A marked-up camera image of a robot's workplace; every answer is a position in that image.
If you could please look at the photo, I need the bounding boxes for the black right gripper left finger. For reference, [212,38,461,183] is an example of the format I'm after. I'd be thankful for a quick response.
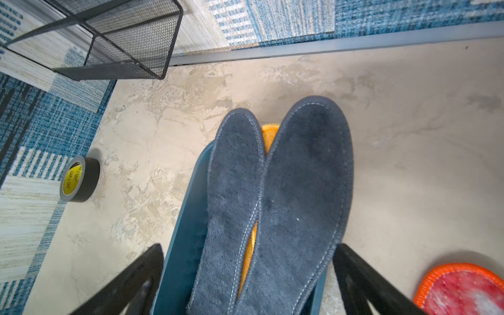
[72,244,164,314]

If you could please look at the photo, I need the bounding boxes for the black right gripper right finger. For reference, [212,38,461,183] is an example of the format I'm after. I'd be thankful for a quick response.
[333,244,425,314]

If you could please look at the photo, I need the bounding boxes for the dark grey felt insole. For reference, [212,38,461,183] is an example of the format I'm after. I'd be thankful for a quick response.
[234,96,354,314]

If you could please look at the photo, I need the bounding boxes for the orange fleece insole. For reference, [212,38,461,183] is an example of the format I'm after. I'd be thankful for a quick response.
[238,123,280,295]

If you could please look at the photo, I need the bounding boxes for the teal plastic storage box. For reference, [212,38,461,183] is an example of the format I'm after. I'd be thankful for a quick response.
[150,140,328,315]

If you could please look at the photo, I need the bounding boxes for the roll of tape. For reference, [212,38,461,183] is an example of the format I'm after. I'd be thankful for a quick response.
[60,156,101,203]

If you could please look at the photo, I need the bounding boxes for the black wire shelf rack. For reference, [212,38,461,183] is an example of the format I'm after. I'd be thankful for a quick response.
[2,0,184,81]

